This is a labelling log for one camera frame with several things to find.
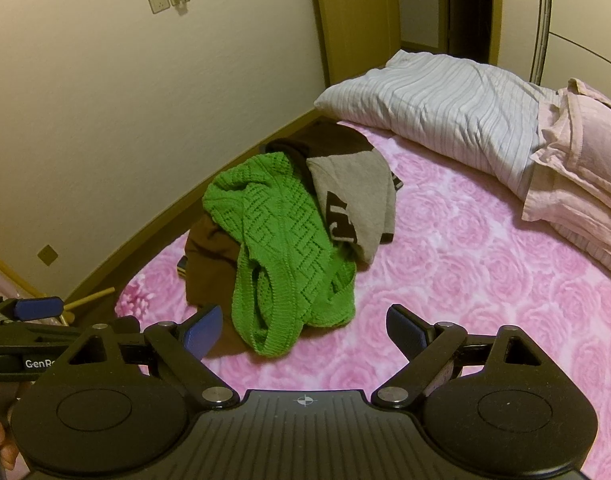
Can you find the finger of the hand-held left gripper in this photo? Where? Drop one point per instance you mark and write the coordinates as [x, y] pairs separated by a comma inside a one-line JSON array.
[[45, 335], [35, 306]]

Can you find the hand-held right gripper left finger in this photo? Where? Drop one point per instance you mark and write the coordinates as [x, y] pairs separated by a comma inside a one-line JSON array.
[[206, 334]]

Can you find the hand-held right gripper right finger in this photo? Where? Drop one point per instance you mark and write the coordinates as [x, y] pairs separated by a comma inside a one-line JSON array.
[[403, 331]]

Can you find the brown garment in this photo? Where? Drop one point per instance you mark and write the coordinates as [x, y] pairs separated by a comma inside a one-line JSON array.
[[210, 260]]

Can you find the green knit sweater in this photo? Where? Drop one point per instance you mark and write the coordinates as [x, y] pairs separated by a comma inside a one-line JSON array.
[[275, 220]]

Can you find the grey and brown sweater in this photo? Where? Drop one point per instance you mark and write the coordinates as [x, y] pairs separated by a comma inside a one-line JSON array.
[[355, 185]]

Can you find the wooden stick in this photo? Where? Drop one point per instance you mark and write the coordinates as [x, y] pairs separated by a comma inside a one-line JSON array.
[[90, 299]]

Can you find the dark blue flat item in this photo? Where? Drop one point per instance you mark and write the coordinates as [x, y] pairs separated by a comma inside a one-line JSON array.
[[182, 267]]

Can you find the pink floral blanket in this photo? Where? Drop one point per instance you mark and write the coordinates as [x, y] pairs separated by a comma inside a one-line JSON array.
[[460, 270]]

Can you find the white striped quilt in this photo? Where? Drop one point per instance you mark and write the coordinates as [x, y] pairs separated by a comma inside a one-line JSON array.
[[450, 105]]

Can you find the pink quilt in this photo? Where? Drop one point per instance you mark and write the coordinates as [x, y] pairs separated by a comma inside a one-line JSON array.
[[580, 170]]

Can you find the wooden door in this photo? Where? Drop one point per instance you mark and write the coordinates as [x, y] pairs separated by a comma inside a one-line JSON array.
[[355, 20]]

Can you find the white wardrobe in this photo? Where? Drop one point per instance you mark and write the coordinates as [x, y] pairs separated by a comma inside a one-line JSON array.
[[585, 20]]

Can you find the beige wall socket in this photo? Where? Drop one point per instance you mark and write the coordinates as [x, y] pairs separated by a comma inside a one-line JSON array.
[[158, 3]]

